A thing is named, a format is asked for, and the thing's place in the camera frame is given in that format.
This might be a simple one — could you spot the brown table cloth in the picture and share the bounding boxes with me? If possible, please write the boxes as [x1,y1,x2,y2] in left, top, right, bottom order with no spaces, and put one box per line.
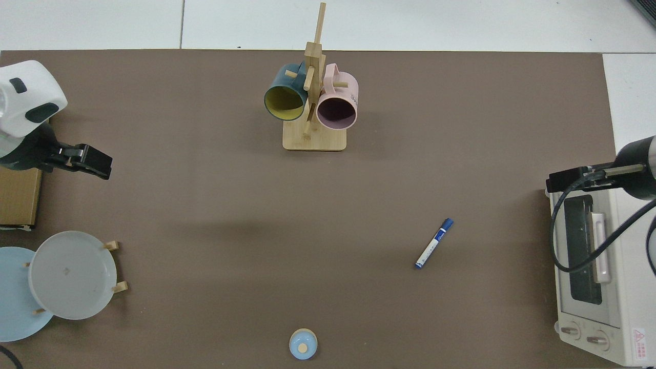
[0,50,618,369]

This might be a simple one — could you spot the blue and white marker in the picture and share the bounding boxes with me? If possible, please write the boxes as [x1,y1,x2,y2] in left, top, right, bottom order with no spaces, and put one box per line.
[415,218,454,270]

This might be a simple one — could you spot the pale toaster oven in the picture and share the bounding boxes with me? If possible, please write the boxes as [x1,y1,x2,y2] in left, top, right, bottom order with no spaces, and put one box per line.
[544,190,656,367]

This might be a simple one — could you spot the wooden cup stand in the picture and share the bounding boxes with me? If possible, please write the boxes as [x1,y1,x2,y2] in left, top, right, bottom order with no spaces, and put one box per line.
[283,3,347,152]

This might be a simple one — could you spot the pink cup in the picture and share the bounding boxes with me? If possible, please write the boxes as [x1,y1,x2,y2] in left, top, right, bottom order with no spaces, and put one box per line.
[316,63,359,130]

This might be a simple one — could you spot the wooden plate rack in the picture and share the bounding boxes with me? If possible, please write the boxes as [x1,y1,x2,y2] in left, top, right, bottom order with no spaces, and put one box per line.
[20,240,129,315]

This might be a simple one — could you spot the light blue plate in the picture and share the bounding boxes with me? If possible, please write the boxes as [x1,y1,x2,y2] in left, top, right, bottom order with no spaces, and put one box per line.
[0,247,54,342]

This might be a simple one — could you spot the teal cup yellow inside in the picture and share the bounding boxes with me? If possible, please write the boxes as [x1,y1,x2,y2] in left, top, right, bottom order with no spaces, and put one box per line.
[264,63,310,121]

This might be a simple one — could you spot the dark grey panel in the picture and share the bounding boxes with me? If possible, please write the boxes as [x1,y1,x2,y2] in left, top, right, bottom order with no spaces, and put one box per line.
[629,0,656,27]

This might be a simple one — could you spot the grey plate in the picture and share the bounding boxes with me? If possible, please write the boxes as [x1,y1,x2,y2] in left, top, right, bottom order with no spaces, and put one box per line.
[28,231,117,321]

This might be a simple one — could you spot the wire basket wooden floor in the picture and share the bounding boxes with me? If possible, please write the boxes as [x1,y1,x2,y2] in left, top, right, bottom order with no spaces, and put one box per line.
[0,167,43,231]

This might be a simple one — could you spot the small blue round thing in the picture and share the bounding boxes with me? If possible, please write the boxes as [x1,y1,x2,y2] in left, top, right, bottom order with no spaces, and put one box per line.
[289,329,318,360]

